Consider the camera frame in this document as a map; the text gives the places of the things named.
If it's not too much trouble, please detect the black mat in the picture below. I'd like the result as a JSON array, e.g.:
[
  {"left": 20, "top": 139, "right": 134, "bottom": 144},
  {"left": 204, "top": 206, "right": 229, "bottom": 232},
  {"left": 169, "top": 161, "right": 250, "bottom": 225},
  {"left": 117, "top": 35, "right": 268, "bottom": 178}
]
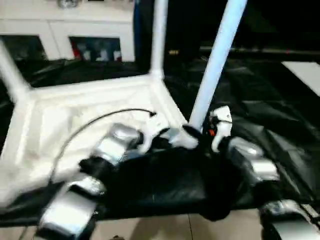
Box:
[{"left": 0, "top": 56, "right": 320, "bottom": 226}]

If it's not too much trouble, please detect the red fire extinguisher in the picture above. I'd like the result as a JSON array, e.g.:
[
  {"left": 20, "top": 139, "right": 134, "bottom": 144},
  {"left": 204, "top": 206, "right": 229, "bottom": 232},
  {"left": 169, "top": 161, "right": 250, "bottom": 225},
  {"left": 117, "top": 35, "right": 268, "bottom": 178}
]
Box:
[{"left": 71, "top": 42, "right": 81, "bottom": 60}]

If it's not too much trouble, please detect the white flat board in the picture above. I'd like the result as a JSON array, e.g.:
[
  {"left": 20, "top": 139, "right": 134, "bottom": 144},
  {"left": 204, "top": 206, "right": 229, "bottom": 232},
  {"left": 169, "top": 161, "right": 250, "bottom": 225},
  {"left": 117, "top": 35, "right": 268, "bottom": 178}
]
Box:
[{"left": 281, "top": 60, "right": 320, "bottom": 96}]

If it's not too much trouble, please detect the black case with yellow label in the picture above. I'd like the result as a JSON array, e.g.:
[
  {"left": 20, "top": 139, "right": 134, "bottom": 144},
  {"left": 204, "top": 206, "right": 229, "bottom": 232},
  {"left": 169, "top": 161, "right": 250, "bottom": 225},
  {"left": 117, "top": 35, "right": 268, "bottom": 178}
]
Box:
[{"left": 134, "top": 0, "right": 210, "bottom": 68}]

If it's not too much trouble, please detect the white cabinet with windows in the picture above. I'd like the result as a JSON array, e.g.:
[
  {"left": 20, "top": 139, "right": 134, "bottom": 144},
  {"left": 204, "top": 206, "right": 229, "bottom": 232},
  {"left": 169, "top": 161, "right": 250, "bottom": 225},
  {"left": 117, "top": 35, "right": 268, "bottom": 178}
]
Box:
[{"left": 0, "top": 0, "right": 138, "bottom": 62}]

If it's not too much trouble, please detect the white plastic table top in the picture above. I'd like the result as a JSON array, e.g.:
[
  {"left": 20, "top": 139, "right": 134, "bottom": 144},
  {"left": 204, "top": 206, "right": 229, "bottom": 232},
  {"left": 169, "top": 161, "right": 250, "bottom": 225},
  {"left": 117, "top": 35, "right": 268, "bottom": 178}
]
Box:
[{"left": 0, "top": 69, "right": 200, "bottom": 201}]

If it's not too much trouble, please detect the silver metal bar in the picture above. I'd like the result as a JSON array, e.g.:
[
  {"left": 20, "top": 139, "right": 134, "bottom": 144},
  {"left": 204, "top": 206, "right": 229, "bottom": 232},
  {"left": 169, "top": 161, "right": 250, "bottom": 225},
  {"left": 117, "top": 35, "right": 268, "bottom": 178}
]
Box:
[{"left": 199, "top": 47, "right": 320, "bottom": 55}]

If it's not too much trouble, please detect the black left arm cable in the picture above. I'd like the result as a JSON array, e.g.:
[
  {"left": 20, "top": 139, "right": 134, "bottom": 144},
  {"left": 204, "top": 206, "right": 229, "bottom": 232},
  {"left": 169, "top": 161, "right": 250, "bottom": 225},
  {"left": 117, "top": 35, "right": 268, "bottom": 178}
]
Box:
[{"left": 49, "top": 107, "right": 158, "bottom": 184}]

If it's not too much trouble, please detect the white plastic table leg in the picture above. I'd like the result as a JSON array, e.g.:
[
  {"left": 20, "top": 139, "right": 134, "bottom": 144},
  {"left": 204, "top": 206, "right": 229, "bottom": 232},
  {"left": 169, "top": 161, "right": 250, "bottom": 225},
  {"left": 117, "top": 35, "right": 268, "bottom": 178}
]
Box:
[
  {"left": 149, "top": 0, "right": 169, "bottom": 79},
  {"left": 188, "top": 0, "right": 249, "bottom": 132},
  {"left": 0, "top": 39, "right": 33, "bottom": 102}
]

